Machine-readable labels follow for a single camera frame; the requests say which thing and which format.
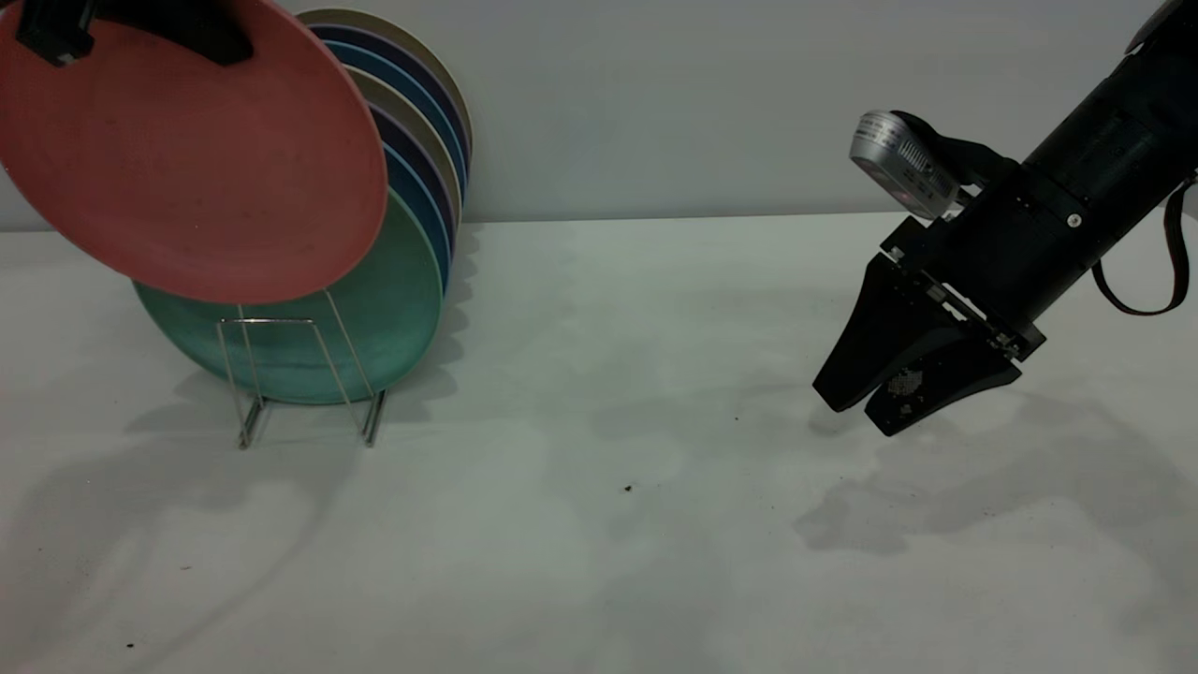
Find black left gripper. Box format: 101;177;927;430
14;0;256;66

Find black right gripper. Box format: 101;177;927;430
812;161;1096;437

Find pink round plate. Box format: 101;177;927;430
0;0;389;305

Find blue round plate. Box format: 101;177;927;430
323;41;466;202
379;140;452;291

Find beige round plate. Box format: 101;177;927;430
346;66;462;235
298;9;474;165

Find dark purple round plate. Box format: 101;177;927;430
367;101;457;254
307;25;469;169

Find green round plate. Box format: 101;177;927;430
134;187;445;405

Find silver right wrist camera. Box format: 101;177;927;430
850;110;1021;221

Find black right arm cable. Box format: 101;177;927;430
1092;178;1192;316

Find metal wire plate rack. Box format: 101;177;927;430
217;290;387;450

